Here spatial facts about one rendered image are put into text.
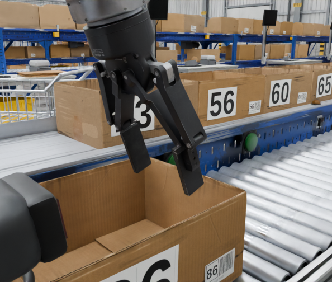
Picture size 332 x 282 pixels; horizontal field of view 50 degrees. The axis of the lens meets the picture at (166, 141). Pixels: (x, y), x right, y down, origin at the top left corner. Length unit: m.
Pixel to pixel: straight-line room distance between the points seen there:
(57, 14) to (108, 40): 5.55
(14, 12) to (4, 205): 5.51
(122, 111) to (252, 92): 1.04
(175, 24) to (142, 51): 6.90
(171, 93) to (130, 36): 0.07
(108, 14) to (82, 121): 0.74
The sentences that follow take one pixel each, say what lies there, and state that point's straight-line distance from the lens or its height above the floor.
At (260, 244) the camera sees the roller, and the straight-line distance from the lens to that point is 0.85.
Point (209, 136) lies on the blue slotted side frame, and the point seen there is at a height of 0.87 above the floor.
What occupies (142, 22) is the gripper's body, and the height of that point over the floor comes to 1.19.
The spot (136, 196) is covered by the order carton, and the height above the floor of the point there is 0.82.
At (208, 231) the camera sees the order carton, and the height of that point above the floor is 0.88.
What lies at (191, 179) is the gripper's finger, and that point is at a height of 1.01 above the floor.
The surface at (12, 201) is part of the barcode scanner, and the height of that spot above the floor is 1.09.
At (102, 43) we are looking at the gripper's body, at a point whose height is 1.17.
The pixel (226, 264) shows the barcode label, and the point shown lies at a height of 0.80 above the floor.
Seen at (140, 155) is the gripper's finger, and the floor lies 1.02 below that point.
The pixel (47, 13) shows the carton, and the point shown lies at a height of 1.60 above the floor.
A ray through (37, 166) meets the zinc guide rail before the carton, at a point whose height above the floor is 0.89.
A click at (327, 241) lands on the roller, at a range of 0.91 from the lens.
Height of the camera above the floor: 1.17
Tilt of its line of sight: 15 degrees down
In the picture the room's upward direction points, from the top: straight up
